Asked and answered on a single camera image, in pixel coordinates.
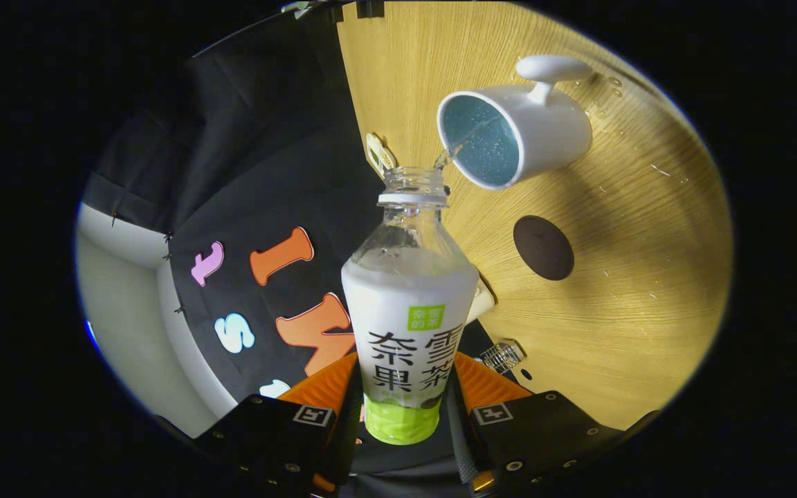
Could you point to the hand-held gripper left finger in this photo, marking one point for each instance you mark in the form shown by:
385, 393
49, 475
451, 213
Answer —
346, 422

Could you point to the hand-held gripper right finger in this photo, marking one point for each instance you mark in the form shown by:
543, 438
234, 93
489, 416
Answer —
459, 429

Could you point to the clear juice bottle white label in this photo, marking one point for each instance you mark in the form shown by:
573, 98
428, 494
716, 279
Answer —
405, 297

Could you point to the dark round coaster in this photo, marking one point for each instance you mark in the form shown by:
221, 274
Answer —
544, 247

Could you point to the white cup blue inside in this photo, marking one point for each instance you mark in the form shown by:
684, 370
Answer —
551, 131

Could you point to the white toaster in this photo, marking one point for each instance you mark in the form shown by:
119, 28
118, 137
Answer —
481, 302

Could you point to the wooden table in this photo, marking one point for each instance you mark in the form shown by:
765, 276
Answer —
647, 277

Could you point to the white divided dish with seeds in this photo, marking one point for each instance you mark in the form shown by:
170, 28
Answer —
378, 155

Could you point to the black backdrop cloth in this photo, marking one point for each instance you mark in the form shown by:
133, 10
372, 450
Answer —
267, 138

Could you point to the white teal device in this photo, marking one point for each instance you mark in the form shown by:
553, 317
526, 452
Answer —
298, 7

